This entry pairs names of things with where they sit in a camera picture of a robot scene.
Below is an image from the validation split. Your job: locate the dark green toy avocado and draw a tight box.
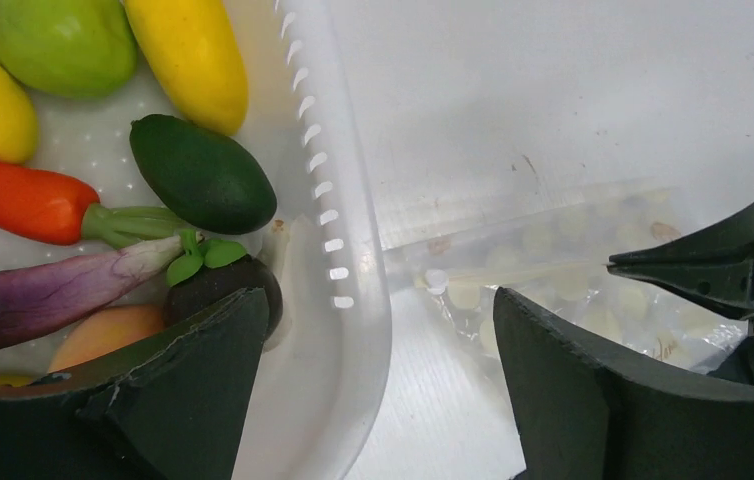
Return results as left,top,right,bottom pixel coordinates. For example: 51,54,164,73
129,114,278,235

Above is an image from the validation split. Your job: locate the toy peach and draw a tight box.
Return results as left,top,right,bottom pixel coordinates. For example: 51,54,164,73
48,304,164,373

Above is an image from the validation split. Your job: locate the long yellow toy squash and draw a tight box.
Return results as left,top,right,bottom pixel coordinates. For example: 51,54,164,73
124,0,249,136

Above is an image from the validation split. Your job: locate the white plastic colander basket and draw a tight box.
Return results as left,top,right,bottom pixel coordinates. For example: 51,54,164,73
0,1,391,479

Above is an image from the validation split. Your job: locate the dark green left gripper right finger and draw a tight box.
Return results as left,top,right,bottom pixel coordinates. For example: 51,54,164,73
493,288,754,479

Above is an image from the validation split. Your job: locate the green toy pepper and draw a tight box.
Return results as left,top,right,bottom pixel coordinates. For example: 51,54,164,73
0,0,137,98

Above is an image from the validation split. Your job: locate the orange toy carrot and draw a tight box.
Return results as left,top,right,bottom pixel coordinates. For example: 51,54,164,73
0,163,187,249

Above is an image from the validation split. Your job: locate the dark toy mangosteen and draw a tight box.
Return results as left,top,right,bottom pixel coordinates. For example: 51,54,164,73
163,254,283,341

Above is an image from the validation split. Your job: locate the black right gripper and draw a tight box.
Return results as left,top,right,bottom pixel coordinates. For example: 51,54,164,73
607,202,754,386

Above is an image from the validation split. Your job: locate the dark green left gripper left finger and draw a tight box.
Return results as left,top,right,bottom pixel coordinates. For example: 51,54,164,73
0,289,269,479

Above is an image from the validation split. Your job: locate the purple toy eggplant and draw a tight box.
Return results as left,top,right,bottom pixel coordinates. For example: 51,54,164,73
0,235,184,349

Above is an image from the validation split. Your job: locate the clear polka dot zip bag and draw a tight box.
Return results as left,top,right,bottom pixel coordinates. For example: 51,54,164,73
387,187,746,378

